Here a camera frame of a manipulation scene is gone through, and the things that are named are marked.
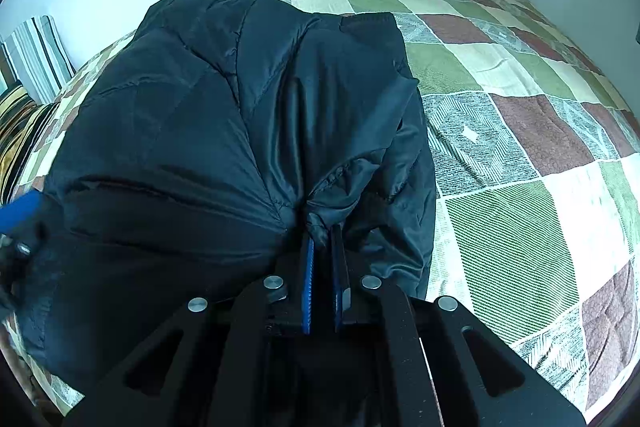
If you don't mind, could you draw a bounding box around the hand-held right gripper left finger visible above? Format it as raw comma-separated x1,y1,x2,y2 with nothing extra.
65,234,315,427

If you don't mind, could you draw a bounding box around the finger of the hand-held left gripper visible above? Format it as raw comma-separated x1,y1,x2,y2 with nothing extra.
0,192,51,273

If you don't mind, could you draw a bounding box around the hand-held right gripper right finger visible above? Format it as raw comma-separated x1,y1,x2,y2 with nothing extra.
330,223,587,427

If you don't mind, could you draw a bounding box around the black puffer jacket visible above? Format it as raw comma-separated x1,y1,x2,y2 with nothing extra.
15,0,438,388

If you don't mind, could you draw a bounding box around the yellow brown patterned cloth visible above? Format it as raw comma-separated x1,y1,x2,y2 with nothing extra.
0,82,56,202

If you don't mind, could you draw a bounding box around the striped pillow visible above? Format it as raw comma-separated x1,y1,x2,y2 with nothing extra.
0,16,77,105

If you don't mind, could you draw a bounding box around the patchwork bed blanket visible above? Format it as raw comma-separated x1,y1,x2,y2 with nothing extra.
15,0,640,418

